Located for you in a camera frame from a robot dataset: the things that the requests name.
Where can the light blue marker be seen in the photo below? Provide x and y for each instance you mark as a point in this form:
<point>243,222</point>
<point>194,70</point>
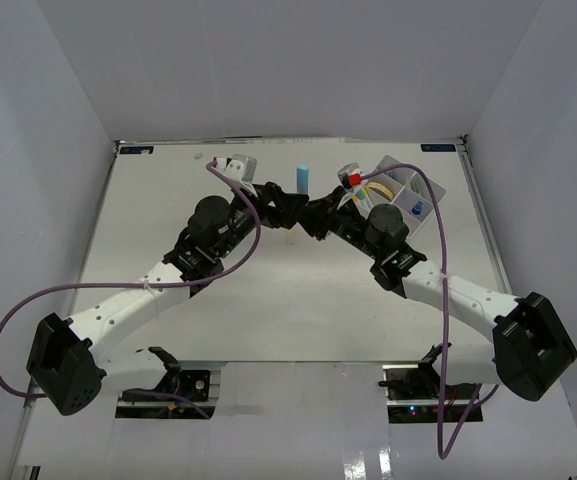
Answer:
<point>302,179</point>

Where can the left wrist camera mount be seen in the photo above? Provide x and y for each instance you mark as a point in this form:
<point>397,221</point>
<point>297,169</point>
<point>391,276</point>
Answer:
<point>238,168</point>

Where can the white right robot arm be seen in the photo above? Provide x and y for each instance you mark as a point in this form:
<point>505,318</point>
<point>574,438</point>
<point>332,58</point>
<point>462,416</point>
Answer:
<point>529,347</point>

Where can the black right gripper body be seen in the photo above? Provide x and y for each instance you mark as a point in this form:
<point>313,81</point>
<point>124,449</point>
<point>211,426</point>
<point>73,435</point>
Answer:
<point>351,229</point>

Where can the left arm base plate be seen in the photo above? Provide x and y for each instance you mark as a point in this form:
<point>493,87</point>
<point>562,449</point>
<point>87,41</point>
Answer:
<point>196,394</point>

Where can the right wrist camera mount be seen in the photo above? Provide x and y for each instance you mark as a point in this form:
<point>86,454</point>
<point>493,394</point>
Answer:
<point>350,179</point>

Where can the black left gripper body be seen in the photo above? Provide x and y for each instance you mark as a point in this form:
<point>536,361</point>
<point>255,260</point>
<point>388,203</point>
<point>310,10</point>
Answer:
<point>244,226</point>

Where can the blue capped small marker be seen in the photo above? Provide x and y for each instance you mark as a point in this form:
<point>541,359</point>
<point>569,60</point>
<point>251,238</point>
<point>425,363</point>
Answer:
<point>417,208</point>

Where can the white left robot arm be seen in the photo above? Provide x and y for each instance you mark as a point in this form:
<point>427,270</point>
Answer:
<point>71,359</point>

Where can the white divided organizer box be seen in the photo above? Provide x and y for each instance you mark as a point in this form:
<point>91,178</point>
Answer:
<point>404,197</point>

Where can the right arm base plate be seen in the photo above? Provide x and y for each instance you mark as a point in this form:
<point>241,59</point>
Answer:
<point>412,392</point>

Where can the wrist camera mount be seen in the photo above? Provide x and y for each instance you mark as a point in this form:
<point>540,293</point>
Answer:
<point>350,179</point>
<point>238,168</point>

